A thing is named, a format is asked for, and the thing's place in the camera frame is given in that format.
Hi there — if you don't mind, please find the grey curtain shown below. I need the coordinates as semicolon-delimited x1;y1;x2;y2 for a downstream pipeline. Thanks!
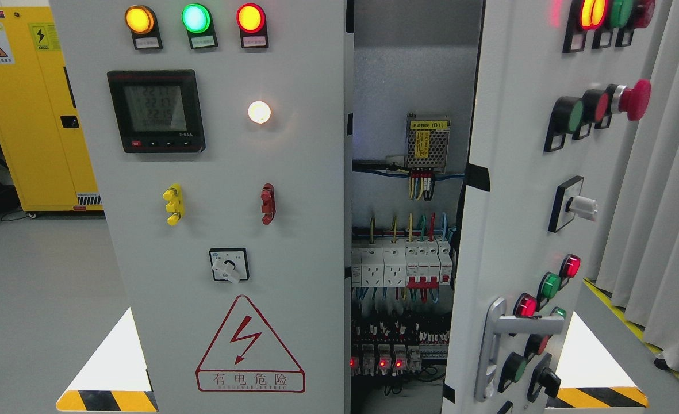
595;1;679;373

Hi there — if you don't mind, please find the grey cabinet door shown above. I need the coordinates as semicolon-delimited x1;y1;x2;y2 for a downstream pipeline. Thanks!
50;1;352;413
440;1;664;413

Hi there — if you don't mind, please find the white indicator lamp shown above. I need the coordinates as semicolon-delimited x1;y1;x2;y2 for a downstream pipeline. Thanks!
248;101;273;125

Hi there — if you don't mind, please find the yellow indicator lamp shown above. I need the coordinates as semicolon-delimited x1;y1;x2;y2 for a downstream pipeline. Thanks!
125;5;163;50

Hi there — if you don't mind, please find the perforated metal power supply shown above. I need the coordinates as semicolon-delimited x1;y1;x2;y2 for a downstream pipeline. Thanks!
404;113;451;173

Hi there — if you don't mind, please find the red emergency stop button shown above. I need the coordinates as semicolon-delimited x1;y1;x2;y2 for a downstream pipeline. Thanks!
605;79;652;121

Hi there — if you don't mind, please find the red indicator lamp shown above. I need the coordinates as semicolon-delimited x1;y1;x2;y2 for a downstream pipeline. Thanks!
236;3;269;49

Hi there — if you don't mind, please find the white breaker and socket row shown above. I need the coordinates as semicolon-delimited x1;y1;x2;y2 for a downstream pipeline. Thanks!
351;239;453;289

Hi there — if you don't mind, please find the red terminal post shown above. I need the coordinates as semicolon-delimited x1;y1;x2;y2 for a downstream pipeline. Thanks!
260;183;276;225

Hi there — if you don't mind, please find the red electric hazard sticker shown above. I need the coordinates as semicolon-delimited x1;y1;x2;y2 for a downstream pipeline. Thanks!
195;294;305;393

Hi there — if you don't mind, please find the rotary selector switch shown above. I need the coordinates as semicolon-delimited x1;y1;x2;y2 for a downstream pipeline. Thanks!
209;247;250;283

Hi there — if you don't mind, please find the yellow safety cabinet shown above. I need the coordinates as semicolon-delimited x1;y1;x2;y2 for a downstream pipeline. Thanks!
0;7;103;214

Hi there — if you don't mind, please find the silver door handle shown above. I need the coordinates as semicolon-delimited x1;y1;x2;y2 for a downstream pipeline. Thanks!
474;297;565;403

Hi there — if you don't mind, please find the black digital power meter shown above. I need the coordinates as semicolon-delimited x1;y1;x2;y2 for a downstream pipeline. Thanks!
107;69;206;153

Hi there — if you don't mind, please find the yellow terminal post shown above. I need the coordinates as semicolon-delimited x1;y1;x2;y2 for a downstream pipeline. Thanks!
163;183;185;226

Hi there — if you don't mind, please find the green indicator lamp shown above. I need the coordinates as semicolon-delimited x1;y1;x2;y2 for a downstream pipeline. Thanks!
181;3;218;49

